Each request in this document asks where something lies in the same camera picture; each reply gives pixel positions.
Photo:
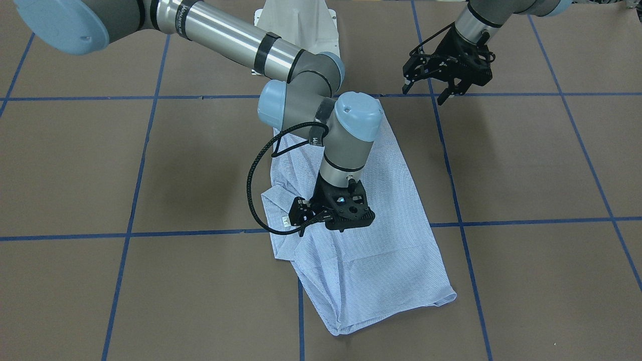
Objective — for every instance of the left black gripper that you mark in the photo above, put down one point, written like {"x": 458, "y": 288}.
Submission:
{"x": 448, "y": 50}

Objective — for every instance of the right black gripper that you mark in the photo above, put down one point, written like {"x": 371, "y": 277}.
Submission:
{"x": 319, "y": 204}

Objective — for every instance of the light blue striped shirt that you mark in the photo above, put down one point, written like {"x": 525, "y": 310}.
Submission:
{"x": 362, "y": 276}

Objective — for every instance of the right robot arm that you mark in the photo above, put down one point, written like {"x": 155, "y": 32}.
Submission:
{"x": 300, "y": 98}

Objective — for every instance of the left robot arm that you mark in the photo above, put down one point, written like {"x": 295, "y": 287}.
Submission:
{"x": 492, "y": 15}

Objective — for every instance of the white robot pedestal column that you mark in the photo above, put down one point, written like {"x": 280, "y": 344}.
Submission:
{"x": 308, "y": 24}

